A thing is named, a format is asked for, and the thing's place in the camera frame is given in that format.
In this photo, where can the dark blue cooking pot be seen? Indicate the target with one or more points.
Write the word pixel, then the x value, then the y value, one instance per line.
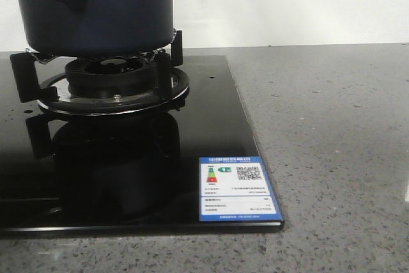
pixel 96 28

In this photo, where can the black pot support grate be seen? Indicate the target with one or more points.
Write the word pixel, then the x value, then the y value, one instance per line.
pixel 53 96

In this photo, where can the blue energy label sticker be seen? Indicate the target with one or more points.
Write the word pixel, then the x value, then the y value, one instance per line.
pixel 235 189

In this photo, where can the black round gas burner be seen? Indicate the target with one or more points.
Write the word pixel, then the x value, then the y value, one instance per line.
pixel 106 78

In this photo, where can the black glass gas stove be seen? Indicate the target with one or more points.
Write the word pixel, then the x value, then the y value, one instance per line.
pixel 130 175

